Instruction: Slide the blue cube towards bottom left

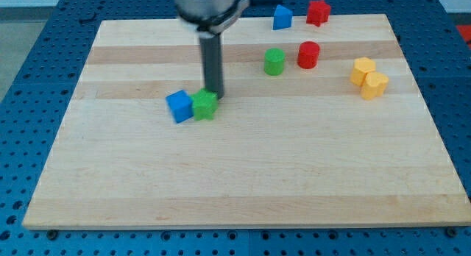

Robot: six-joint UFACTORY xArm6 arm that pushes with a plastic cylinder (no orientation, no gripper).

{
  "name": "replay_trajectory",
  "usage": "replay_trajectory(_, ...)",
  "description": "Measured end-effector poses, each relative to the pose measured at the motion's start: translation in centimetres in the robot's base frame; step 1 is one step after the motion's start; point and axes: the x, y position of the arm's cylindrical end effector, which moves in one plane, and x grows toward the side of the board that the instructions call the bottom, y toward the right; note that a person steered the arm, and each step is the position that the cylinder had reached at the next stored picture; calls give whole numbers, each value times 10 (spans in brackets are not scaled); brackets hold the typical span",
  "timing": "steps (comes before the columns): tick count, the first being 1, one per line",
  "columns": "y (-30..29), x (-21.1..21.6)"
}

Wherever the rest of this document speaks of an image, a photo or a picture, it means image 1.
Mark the blue cube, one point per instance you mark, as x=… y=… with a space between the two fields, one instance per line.
x=180 y=105

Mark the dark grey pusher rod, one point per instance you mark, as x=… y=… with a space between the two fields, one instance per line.
x=211 y=54

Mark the green cylinder block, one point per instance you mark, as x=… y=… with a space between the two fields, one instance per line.
x=274 y=59

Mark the blue triangular block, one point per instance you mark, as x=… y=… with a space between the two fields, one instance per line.
x=282 y=18

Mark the light wooden board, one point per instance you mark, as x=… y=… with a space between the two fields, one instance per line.
x=299 y=150

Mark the green star block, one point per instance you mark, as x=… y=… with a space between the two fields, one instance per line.
x=204 y=104

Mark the red star block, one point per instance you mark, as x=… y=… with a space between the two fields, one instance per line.
x=318 y=12

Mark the yellow hexagon block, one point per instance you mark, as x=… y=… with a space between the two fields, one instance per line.
x=361 y=67

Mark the red cylinder block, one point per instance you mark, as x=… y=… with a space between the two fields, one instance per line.
x=308 y=54

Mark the yellow heart block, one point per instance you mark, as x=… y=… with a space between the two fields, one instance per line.
x=374 y=85

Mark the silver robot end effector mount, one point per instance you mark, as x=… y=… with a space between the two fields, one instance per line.
x=210 y=17

